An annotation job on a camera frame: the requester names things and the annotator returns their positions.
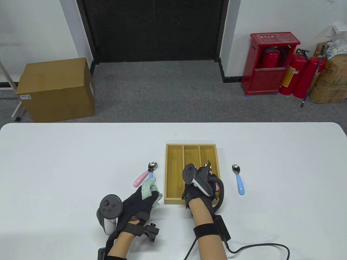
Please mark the plain red fire extinguisher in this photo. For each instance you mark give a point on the plain red fire extinguisher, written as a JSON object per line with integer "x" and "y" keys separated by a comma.
{"x": 305, "y": 78}

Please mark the thin black stick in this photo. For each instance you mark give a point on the thin black stick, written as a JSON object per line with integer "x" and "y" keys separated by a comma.
{"x": 304, "y": 100}

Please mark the person's left hand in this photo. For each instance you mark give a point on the person's left hand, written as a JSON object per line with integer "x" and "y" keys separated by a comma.
{"x": 135, "y": 208}

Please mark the black white handheld controller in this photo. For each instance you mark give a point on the black white handheld controller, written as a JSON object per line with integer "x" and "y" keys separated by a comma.
{"x": 109, "y": 205}
{"x": 189, "y": 173}

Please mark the person's left forearm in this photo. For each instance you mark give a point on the person's left forearm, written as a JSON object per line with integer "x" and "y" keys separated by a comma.
{"x": 120, "y": 243}

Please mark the white stand with caster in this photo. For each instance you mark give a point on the white stand with caster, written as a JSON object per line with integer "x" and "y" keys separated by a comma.
{"x": 16, "y": 108}

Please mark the green fish scale cleaning cloth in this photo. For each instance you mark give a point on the green fish scale cleaning cloth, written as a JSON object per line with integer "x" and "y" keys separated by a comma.
{"x": 147, "y": 188}

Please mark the red extinguisher yellow label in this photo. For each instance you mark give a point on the red extinguisher yellow label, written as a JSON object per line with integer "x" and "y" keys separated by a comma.
{"x": 291, "y": 78}

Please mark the black double door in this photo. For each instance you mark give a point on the black double door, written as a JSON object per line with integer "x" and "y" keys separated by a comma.
{"x": 154, "y": 29}

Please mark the wooden three-compartment tray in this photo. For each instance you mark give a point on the wooden three-compartment tray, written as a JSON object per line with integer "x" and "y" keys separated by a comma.
{"x": 173, "y": 173}

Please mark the worn brown carton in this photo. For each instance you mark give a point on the worn brown carton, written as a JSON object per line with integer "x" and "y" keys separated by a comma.
{"x": 330, "y": 84}

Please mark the white plastic bags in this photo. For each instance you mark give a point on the white plastic bags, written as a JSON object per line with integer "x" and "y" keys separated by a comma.
{"x": 337, "y": 46}

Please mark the person's right hand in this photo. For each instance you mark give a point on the person's right hand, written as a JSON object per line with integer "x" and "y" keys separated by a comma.
{"x": 193, "y": 195}

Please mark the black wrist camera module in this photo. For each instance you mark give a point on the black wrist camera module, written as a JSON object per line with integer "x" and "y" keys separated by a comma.
{"x": 152, "y": 233}

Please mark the red fire extinguisher cabinet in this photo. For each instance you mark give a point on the red fire extinguisher cabinet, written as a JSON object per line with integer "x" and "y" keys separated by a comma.
{"x": 264, "y": 81}

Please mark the person's right forearm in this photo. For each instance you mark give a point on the person's right forearm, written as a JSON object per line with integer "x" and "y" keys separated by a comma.
{"x": 206, "y": 216}

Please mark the red extinguisher inside cabinet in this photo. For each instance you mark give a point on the red extinguisher inside cabinet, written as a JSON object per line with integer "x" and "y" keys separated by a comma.
{"x": 270, "y": 58}

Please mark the brown cardboard box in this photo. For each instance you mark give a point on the brown cardboard box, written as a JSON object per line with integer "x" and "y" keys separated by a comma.
{"x": 54, "y": 89}

